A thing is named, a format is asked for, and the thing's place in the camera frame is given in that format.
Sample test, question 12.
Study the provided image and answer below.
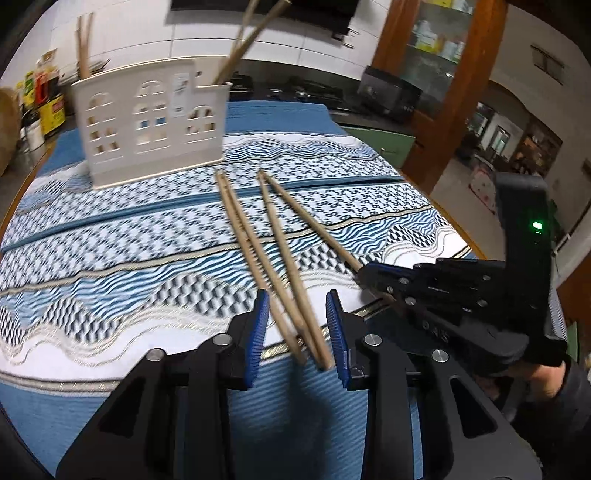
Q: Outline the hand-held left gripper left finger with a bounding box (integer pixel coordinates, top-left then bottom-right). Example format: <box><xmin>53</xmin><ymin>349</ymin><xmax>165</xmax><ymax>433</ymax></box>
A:
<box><xmin>55</xmin><ymin>288</ymin><xmax>271</xmax><ymax>480</ymax></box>

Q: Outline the wooden glass door cabinet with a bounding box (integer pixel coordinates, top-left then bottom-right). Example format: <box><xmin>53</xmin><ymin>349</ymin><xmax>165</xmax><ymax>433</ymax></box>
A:
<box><xmin>372</xmin><ymin>0</ymin><xmax>509</xmax><ymax>195</ymax></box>

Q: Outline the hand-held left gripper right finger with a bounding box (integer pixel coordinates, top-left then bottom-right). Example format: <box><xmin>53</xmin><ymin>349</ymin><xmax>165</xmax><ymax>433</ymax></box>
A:
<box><xmin>325</xmin><ymin>290</ymin><xmax>541</xmax><ymax>480</ymax></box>

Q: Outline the green base cabinet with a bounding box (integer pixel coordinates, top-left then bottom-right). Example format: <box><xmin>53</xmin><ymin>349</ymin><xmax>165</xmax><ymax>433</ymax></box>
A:
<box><xmin>346</xmin><ymin>126</ymin><xmax>416</xmax><ymax>169</ymax></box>

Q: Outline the small white jar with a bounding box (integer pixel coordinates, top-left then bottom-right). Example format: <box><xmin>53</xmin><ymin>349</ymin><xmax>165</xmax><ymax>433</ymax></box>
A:
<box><xmin>23</xmin><ymin>121</ymin><xmax>44</xmax><ymax>151</ymax></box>

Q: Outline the blue patterned placemat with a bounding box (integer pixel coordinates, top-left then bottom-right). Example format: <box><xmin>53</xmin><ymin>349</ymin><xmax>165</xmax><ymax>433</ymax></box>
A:
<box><xmin>0</xmin><ymin>178</ymin><xmax>485</xmax><ymax>480</ymax></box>
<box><xmin>0</xmin><ymin>100</ymin><xmax>404</xmax><ymax>252</ymax></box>

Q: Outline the black gas stove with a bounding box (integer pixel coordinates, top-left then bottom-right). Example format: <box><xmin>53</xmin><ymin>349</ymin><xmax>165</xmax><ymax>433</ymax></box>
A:
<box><xmin>231</xmin><ymin>74</ymin><xmax>345</xmax><ymax>112</ymax></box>

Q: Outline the person's right hand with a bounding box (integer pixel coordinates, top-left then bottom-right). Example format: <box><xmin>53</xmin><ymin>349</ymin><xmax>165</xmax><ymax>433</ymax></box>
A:
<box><xmin>508</xmin><ymin>360</ymin><xmax>566</xmax><ymax>402</ymax></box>

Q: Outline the black countertop appliance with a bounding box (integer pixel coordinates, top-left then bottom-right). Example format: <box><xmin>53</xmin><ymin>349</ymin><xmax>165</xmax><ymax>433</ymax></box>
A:
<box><xmin>358</xmin><ymin>65</ymin><xmax>423</xmax><ymax>123</ymax></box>

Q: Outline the red cap sauce bottle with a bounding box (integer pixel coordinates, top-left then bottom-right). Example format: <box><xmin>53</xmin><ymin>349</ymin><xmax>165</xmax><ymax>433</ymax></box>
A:
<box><xmin>34</xmin><ymin>69</ymin><xmax>56</xmax><ymax>107</ymax></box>

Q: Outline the wall vent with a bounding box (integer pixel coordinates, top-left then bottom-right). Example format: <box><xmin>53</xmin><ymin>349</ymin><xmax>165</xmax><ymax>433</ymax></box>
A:
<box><xmin>530</xmin><ymin>44</ymin><xmax>565</xmax><ymax>85</ymax></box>

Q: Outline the round wooden cutting board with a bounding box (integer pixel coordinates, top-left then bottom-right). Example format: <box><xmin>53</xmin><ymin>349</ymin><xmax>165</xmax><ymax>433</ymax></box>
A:
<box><xmin>0</xmin><ymin>88</ymin><xmax>24</xmax><ymax>176</ymax></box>

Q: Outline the white plastic utensil holder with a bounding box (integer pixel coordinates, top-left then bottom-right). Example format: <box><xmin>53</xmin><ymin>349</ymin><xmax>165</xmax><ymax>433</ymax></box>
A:
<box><xmin>69</xmin><ymin>58</ymin><xmax>232</xmax><ymax>189</ymax></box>

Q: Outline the person's right forearm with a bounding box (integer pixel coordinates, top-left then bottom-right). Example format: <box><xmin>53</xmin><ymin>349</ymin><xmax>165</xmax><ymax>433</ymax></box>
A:
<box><xmin>522</xmin><ymin>357</ymin><xmax>591</xmax><ymax>467</ymax></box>

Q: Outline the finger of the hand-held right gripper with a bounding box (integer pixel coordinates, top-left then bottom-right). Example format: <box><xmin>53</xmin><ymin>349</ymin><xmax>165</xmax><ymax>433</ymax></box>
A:
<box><xmin>413</xmin><ymin>257</ymin><xmax>509</xmax><ymax>306</ymax></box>
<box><xmin>358</xmin><ymin>263</ymin><xmax>529</xmax><ymax>371</ymax></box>

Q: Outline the brown wooden chopstick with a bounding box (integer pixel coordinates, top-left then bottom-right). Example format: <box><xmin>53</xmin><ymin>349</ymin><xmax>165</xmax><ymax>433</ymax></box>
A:
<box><xmin>263</xmin><ymin>170</ymin><xmax>398</xmax><ymax>303</ymax></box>
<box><xmin>215</xmin><ymin>0</ymin><xmax>262</xmax><ymax>86</ymax></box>
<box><xmin>222</xmin><ymin>0</ymin><xmax>291</xmax><ymax>86</ymax></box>
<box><xmin>216</xmin><ymin>171</ymin><xmax>308</xmax><ymax>365</ymax></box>
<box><xmin>221</xmin><ymin>172</ymin><xmax>324</xmax><ymax>370</ymax></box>
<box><xmin>257</xmin><ymin>171</ymin><xmax>334</xmax><ymax>371</ymax></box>
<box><xmin>83</xmin><ymin>13</ymin><xmax>95</xmax><ymax>77</ymax></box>
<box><xmin>76</xmin><ymin>14</ymin><xmax>90</xmax><ymax>79</ymax></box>

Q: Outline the black range hood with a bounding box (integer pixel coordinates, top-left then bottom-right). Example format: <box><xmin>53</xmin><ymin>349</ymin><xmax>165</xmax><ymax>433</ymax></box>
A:
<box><xmin>170</xmin><ymin>0</ymin><xmax>361</xmax><ymax>40</ymax></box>

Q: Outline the dark soy sauce bottle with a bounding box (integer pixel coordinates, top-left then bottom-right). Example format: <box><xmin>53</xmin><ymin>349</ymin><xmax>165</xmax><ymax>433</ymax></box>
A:
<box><xmin>39</xmin><ymin>92</ymin><xmax>66</xmax><ymax>139</ymax></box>

